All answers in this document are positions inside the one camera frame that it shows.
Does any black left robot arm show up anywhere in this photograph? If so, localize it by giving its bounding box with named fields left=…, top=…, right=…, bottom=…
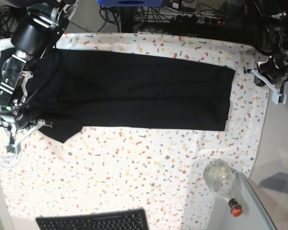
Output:
left=253, top=0, right=288, bottom=92

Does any terrazzo pattern tablecloth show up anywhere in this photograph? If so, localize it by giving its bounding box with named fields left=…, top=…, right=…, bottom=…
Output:
left=0, top=33, right=269, bottom=230

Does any grey coiled cable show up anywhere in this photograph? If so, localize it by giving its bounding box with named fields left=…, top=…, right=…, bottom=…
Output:
left=0, top=146, right=21, bottom=168

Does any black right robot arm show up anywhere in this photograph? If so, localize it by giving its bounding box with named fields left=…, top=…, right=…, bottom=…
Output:
left=0, top=0, right=79, bottom=130

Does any black power strip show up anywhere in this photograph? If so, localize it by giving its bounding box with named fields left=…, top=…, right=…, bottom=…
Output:
left=170, top=14, right=225, bottom=25

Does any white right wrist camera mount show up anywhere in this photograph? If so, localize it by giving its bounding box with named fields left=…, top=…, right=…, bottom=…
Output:
left=6, top=119, right=46, bottom=156

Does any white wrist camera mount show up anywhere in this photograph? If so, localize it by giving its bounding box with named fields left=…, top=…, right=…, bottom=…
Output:
left=6, top=119, right=46, bottom=156
left=251, top=69, right=287, bottom=105

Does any blue white device top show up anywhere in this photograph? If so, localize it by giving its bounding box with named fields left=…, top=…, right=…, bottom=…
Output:
left=97, top=0, right=167, bottom=7

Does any clear jar with yellow content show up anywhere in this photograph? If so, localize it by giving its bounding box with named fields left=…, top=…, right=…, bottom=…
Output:
left=203, top=160, right=236, bottom=202

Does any black t-shirt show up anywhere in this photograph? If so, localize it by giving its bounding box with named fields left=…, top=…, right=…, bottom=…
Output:
left=0, top=47, right=236, bottom=144

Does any red emergency stop button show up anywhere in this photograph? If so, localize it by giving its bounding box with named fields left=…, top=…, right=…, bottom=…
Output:
left=228, top=198, right=243, bottom=217

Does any black keyboard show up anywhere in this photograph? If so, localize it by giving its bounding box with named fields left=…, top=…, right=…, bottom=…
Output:
left=36, top=208, right=149, bottom=230

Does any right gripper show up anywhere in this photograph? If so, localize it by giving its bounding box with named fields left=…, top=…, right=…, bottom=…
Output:
left=0, top=50, right=53, bottom=131

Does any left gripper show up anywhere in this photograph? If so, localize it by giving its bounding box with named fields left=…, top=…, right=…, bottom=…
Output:
left=244, top=55, right=288, bottom=87

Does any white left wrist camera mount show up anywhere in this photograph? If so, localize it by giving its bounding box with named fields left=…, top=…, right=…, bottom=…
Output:
left=251, top=69, right=287, bottom=105

